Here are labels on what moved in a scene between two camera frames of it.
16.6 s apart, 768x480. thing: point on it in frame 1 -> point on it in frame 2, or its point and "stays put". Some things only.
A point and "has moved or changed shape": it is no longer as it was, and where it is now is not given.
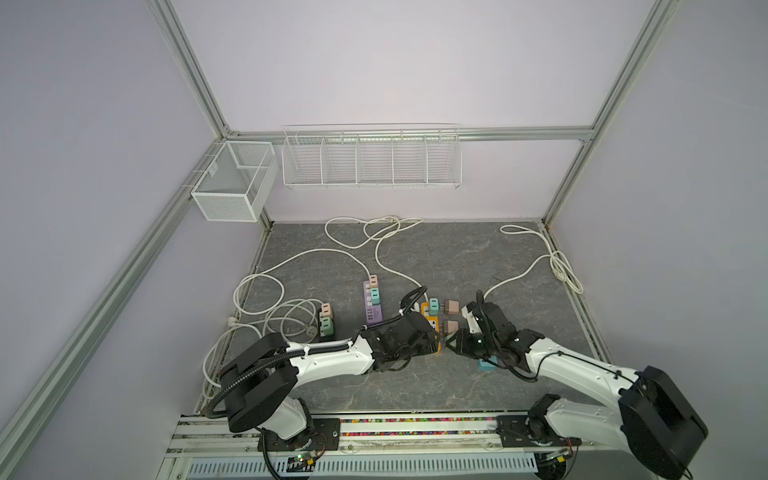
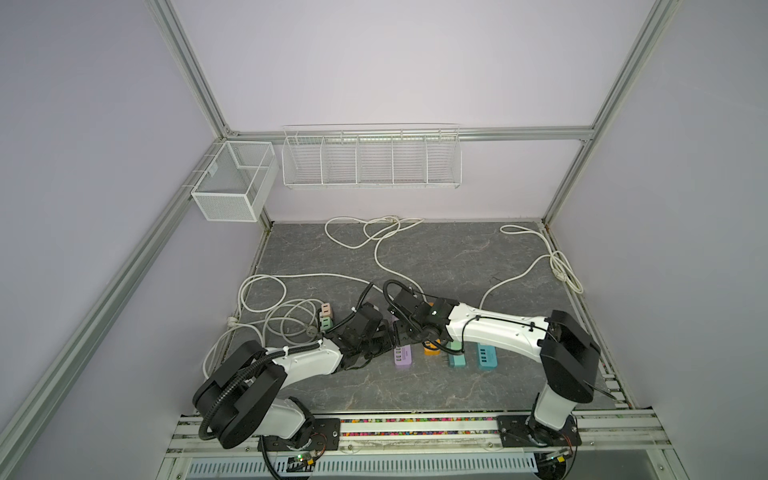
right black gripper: [459, 344] -> [400, 336]
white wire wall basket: [371, 156] stays put
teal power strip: [487, 366] stays put
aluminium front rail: [213, 435] stays put
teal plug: [434, 306] has moved or changed shape
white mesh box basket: [237, 180] stays put
